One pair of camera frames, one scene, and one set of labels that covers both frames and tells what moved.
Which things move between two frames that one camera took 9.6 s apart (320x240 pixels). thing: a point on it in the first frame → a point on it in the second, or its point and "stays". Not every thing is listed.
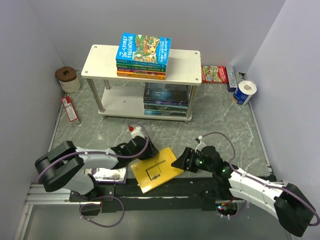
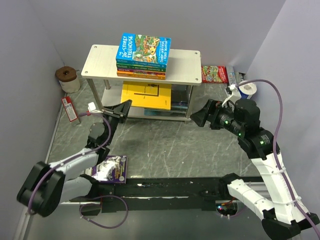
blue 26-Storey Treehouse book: [143, 50] stays
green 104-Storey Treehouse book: [141, 67] stays
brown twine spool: [67, 76] stays
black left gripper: [151, 152] → [119, 111]
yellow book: [151, 173] → [147, 95]
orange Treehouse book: [138, 74] stays
